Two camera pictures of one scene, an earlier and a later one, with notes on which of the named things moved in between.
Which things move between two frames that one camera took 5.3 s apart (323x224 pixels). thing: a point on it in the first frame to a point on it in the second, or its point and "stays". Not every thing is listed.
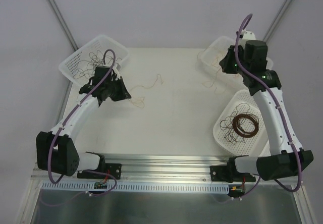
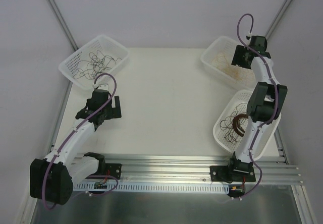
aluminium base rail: [161, 168] stays
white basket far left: [81, 65] stays
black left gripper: [121, 90] to [116, 107]
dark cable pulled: [84, 67] stays
